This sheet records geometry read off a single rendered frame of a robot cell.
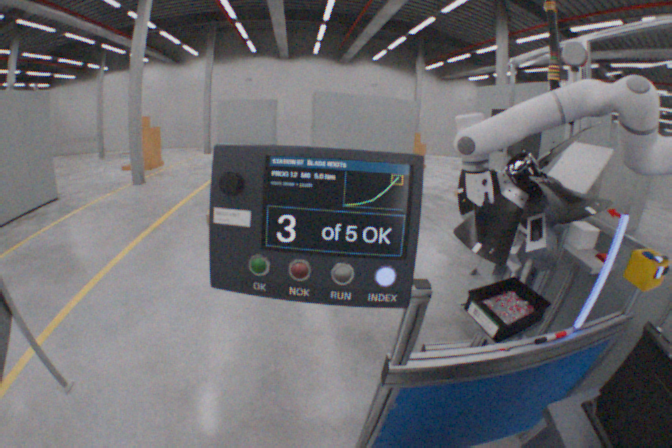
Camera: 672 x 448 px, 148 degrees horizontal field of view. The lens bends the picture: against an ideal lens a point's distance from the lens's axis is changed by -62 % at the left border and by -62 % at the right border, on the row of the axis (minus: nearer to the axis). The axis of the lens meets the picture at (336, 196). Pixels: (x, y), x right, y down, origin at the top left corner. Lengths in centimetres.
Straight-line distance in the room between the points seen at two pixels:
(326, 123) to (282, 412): 559
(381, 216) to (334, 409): 124
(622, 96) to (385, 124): 600
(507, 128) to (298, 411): 142
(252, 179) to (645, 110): 67
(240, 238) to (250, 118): 738
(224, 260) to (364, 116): 597
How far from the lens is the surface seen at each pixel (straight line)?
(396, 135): 648
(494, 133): 64
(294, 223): 29
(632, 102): 60
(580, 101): 72
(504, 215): 92
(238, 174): 31
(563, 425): 51
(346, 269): 29
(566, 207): 78
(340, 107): 608
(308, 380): 151
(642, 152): 68
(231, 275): 33
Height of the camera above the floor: 128
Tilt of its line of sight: 16 degrees down
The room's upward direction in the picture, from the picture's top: 3 degrees clockwise
